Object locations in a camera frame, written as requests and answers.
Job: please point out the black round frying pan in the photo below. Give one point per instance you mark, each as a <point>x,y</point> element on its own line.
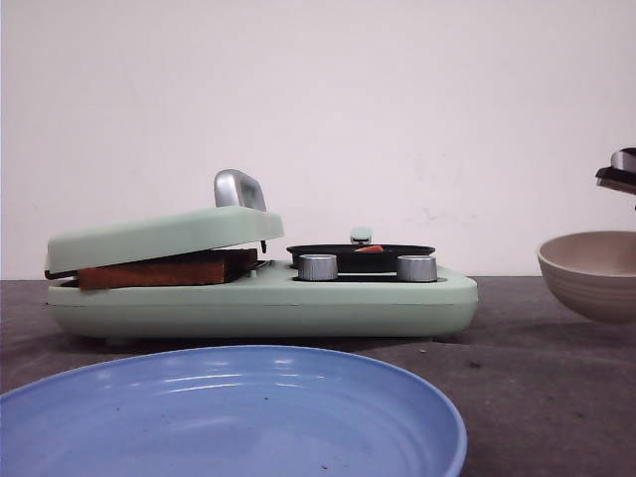
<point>360,255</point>

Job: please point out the blue plastic plate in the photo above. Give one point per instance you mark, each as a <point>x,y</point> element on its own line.
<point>233,411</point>

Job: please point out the right silver control knob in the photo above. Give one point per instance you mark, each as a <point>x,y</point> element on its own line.
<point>417,268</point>

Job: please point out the beige ribbed bowl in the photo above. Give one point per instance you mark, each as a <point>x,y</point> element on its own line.
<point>592,274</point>

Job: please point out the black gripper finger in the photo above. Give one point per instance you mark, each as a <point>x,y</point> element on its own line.
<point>616,179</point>

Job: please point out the left silver control knob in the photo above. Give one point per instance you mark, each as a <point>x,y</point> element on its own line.
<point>317,267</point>

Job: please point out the white bread slice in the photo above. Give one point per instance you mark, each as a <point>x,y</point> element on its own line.
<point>215,266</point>

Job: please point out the silver control knob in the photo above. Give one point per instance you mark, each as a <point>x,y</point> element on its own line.
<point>417,268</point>
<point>317,267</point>

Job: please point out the mint green sandwich maker lid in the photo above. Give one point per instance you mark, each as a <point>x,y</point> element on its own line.
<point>239,216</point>

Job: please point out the mint green breakfast maker base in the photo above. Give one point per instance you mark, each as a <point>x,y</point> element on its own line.
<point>271,302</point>

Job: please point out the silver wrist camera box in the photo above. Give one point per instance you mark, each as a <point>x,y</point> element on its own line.
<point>624,160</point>

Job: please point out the orange shrimp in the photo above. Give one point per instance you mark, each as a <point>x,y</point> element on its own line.
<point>369,248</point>

